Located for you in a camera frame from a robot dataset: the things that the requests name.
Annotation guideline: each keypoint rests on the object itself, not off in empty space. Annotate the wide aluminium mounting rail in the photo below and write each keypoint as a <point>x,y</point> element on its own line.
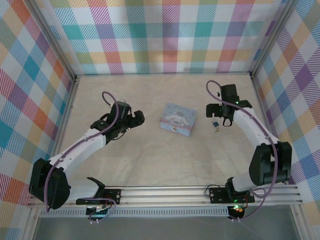
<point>162,195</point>

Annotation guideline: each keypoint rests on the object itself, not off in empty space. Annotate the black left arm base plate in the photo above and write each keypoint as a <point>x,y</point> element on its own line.
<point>115,196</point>

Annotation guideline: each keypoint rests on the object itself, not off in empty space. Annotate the black controller board orange part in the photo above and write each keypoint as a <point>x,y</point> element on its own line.
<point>237,211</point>

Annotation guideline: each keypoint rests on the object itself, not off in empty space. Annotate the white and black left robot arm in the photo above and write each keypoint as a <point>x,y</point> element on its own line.
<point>80,147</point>

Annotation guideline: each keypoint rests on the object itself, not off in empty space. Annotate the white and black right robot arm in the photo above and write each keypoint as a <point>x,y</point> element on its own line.
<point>247,127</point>

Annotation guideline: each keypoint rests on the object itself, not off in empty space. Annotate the long aluminium side rail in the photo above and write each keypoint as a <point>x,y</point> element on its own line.
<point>67,110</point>
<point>260,100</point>

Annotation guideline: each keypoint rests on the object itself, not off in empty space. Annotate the plaid cloth backdrop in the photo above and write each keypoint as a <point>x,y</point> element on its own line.
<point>300,100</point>
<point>20,100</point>
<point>162,37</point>

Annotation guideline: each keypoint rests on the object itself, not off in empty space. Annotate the grey metal panel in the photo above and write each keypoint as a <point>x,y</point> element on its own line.
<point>162,228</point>

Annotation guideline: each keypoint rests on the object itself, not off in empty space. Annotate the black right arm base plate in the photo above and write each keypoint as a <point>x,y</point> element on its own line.
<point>217,195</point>

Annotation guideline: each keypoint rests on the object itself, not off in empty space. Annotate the pastel blue cartoon tin box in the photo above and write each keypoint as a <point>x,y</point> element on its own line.
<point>178,118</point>

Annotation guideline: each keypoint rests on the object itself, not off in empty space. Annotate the thin aluminium table edge rail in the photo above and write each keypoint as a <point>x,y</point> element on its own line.
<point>162,74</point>

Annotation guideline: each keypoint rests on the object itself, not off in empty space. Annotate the aluminium frame post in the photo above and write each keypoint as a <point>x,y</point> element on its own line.
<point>272,37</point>
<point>53,40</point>

